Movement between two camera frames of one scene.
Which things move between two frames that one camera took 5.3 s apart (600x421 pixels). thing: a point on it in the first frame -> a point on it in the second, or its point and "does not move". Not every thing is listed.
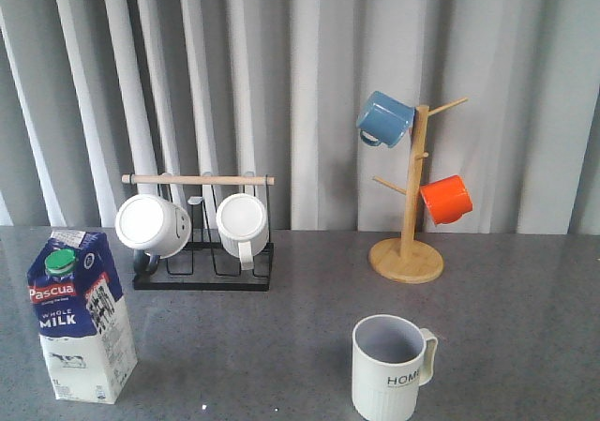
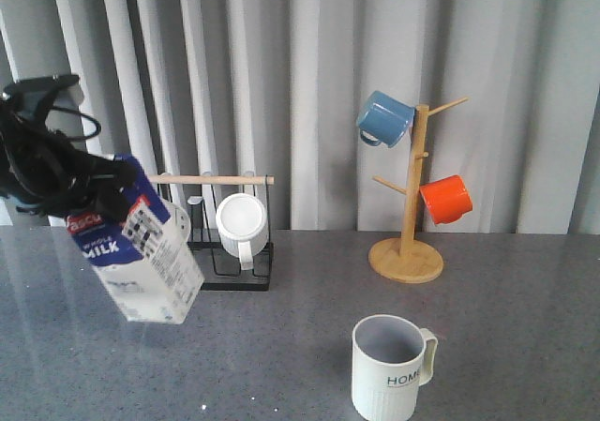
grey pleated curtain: [104, 73] does not move
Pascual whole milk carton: [82, 316] -> [147, 260]
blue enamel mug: [384, 121] does not move
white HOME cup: [391, 359] does not move
